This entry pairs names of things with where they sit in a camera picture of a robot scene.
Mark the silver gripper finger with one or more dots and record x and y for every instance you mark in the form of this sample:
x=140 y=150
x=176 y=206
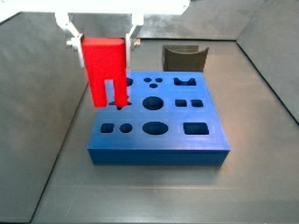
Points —
x=132 y=40
x=73 y=35

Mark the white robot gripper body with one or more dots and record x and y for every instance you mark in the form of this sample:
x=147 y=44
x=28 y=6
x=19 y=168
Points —
x=173 y=7

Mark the red square-circle peg object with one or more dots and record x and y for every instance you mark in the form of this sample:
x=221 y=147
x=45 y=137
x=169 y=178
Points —
x=105 y=64

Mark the dark grey curved holder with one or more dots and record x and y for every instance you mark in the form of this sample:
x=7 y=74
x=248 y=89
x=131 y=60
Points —
x=183 y=58

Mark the blue foam shape fixture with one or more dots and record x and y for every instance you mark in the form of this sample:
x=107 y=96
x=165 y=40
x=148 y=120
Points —
x=167 y=127

